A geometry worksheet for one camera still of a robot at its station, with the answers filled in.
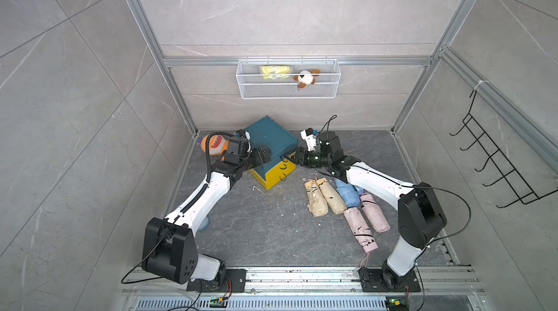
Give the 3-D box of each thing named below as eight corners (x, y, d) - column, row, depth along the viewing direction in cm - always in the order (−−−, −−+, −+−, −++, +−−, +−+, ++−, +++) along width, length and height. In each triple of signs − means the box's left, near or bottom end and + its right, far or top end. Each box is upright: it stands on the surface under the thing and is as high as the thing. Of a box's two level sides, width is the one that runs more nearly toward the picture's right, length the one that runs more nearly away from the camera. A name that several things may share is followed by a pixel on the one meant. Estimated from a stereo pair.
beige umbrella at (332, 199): (335, 216, 90) (336, 214, 87) (314, 183, 100) (314, 180, 98) (346, 211, 91) (347, 208, 89) (324, 179, 101) (325, 176, 99)
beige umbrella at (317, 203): (311, 218, 89) (312, 214, 86) (300, 186, 99) (301, 182, 96) (329, 213, 91) (330, 210, 88) (316, 183, 100) (318, 179, 97)
